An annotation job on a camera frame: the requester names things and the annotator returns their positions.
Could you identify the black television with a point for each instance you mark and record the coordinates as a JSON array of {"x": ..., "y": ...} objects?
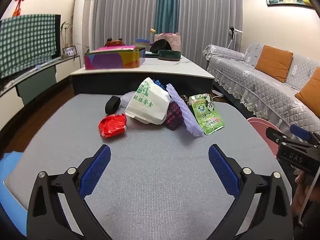
[{"x": 58, "y": 35}]

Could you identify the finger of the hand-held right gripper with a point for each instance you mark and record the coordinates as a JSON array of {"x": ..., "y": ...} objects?
[
  {"x": 300, "y": 131},
  {"x": 275, "y": 134}
]

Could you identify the large orange cushion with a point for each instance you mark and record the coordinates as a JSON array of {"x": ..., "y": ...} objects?
[{"x": 311, "y": 95}]

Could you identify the pink quilted bag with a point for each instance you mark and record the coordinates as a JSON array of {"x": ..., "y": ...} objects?
[{"x": 173, "y": 42}]

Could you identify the teal curtain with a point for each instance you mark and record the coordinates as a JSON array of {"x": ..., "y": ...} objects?
[{"x": 166, "y": 5}]

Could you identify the white paper bag green print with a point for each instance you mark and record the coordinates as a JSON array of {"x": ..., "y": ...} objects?
[{"x": 147, "y": 105}]

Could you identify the pink plastic bin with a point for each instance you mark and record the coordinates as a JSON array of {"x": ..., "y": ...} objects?
[{"x": 262, "y": 127}]

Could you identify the white tower air conditioner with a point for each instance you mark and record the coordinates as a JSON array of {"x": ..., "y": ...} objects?
[{"x": 83, "y": 17}]

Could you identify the white floor lamp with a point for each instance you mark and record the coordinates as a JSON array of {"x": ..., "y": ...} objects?
[{"x": 233, "y": 31}]

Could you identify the small photo frame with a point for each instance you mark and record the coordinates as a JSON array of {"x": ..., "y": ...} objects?
[{"x": 70, "y": 51}]

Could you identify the lavender foam net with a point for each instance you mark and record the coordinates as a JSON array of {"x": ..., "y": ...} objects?
[{"x": 186, "y": 115}]

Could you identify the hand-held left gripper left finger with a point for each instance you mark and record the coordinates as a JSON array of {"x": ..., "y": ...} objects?
[{"x": 96, "y": 172}]

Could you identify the grey quilted sofa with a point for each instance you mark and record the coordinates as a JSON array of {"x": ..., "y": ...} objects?
[{"x": 245, "y": 80}]

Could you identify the colourful rectangular box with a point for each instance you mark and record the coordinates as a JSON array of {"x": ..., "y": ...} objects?
[{"x": 112, "y": 60}]

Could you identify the black hat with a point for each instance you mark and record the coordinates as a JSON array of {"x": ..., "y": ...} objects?
[{"x": 160, "y": 46}]

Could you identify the green white television cabinet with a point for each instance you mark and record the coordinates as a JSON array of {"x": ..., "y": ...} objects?
[{"x": 37, "y": 80}]

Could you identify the floral fabric headband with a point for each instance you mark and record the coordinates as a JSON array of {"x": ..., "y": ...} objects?
[{"x": 185, "y": 99}]

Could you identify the red plastic bag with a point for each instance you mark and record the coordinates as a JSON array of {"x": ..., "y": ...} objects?
[{"x": 111, "y": 126}]

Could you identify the dark green round bowl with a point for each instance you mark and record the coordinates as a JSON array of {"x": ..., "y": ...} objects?
[{"x": 168, "y": 55}]

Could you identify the dark maroon wrapper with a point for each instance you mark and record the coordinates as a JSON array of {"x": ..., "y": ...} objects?
[{"x": 173, "y": 117}]

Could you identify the green snack pouch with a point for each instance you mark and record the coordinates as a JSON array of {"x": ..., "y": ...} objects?
[{"x": 207, "y": 115}]

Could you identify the stack of coloured bowls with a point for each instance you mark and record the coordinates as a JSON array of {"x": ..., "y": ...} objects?
[{"x": 142, "y": 43}]

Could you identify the white power strip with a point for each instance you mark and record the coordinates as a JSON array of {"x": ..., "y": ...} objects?
[{"x": 217, "y": 93}]

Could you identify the thin leafy plant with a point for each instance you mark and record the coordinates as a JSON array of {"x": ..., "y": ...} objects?
[{"x": 65, "y": 30}]

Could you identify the small orange cushion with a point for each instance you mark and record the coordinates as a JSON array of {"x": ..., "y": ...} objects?
[{"x": 273, "y": 63}]

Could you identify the grey padded mat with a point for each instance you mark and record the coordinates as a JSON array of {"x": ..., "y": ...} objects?
[{"x": 160, "y": 160}]

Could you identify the person's right hand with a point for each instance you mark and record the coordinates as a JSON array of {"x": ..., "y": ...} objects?
[{"x": 301, "y": 192}]

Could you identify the pink card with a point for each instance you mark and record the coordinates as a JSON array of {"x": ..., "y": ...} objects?
[{"x": 115, "y": 48}]

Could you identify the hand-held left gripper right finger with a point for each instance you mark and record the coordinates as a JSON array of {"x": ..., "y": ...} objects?
[{"x": 223, "y": 172}]

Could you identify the green checkered cloth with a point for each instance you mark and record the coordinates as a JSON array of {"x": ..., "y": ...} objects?
[{"x": 25, "y": 42}]

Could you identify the white-top coffee table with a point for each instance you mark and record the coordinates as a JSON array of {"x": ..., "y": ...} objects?
[{"x": 170, "y": 67}]

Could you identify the white bubble wrap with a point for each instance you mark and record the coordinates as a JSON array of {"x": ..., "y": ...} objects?
[{"x": 126, "y": 98}]

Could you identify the grey curtain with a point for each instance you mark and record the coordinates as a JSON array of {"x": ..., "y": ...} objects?
[
  {"x": 210, "y": 17},
  {"x": 125, "y": 12}
]

